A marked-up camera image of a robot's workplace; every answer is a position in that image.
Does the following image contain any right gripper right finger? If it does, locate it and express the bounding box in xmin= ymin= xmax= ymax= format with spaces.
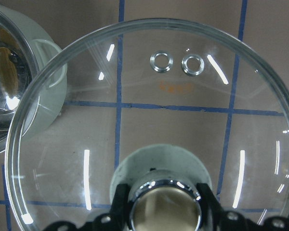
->
xmin=196 ymin=183 xmax=226 ymax=231

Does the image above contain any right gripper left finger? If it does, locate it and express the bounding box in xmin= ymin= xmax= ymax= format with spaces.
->
xmin=110 ymin=184 xmax=131 ymax=231

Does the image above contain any glass pot lid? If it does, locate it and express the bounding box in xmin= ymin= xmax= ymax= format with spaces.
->
xmin=5 ymin=19 xmax=289 ymax=231

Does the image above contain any pale green electric pot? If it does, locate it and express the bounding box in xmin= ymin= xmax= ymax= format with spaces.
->
xmin=0 ymin=3 xmax=68 ymax=157

